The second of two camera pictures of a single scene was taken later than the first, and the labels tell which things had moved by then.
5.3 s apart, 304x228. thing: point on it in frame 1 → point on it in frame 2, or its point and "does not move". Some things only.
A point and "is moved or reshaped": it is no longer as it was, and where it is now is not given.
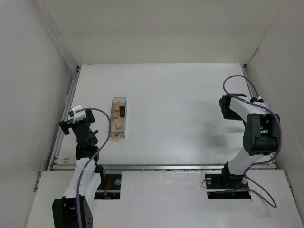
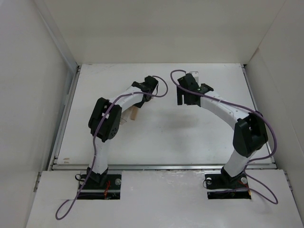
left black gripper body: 67,126 → 147,97
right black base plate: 227,186 does not move
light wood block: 117,106 is moved or reshaped
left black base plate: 114,192 does not move
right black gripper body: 225,107 → 180,95
